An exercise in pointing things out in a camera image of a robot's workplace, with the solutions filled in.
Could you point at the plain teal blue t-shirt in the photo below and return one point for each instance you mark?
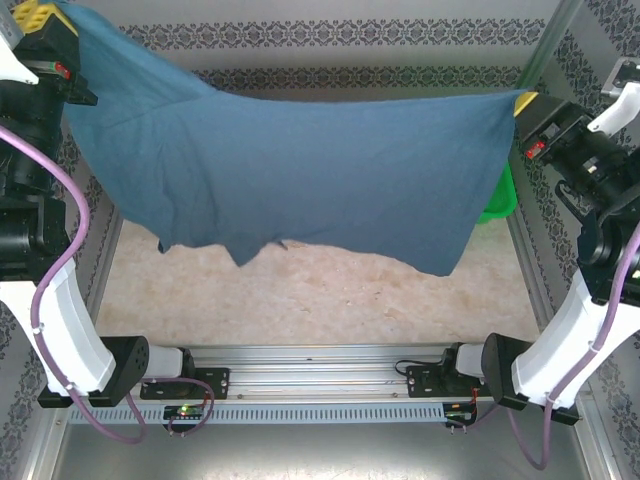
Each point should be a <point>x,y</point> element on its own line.
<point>300,175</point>

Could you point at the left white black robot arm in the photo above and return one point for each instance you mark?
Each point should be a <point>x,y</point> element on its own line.
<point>75,340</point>

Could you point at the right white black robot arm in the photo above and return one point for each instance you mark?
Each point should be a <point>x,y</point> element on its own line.
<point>560,350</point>

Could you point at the green plastic basket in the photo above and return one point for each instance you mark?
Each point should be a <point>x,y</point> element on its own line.
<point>500,200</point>

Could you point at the brushed metal panel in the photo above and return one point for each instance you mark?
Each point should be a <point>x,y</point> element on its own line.
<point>320,455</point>

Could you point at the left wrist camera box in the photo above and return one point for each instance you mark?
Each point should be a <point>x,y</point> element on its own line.
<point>10,65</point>

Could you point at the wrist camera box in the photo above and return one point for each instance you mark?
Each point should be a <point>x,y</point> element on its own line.
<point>620,107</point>
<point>10,65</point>

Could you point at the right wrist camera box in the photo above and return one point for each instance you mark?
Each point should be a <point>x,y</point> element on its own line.
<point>620,107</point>

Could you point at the aluminium frame post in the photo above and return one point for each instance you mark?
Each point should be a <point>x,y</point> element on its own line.
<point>550,40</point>

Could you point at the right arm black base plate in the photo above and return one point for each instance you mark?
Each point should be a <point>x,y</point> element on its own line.
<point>425,382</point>

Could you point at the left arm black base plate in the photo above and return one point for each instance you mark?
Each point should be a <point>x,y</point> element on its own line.
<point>215,382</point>

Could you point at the aluminium mounting rail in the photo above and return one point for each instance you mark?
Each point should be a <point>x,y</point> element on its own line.
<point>320,372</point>

